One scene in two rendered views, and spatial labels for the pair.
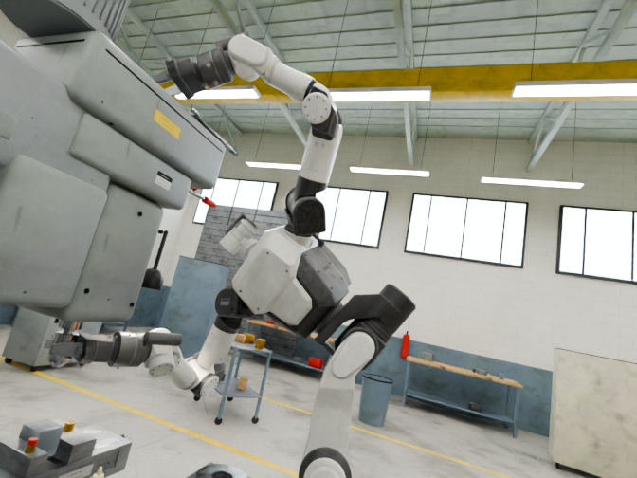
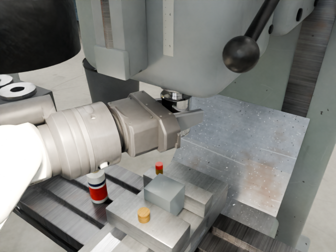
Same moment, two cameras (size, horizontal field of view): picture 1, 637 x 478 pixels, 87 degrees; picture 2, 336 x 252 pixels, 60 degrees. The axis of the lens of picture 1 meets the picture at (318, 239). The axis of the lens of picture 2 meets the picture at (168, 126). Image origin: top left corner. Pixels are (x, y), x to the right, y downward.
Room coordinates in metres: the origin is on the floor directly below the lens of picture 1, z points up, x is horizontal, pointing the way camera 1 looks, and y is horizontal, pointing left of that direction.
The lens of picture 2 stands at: (1.24, 0.62, 1.46)
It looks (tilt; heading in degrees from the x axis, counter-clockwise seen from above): 33 degrees down; 193
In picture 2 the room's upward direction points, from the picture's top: straight up
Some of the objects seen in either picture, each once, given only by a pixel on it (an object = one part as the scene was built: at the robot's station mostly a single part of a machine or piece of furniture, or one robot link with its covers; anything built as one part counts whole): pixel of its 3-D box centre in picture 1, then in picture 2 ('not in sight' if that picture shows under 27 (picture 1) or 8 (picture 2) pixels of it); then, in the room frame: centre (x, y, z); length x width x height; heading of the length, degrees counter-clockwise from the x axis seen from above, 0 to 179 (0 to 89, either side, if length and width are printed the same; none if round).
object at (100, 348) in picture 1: (105, 349); (121, 130); (0.93, 0.48, 1.23); 0.13 x 0.12 x 0.10; 45
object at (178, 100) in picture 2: (67, 334); (176, 95); (0.86, 0.54, 1.26); 0.05 x 0.05 x 0.01
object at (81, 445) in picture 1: (62, 439); (147, 222); (0.91, 0.50, 1.02); 0.15 x 0.06 x 0.04; 69
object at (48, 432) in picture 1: (39, 439); (164, 197); (0.85, 0.52, 1.04); 0.06 x 0.05 x 0.06; 69
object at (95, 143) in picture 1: (108, 167); not in sight; (0.82, 0.56, 1.68); 0.34 x 0.24 x 0.10; 160
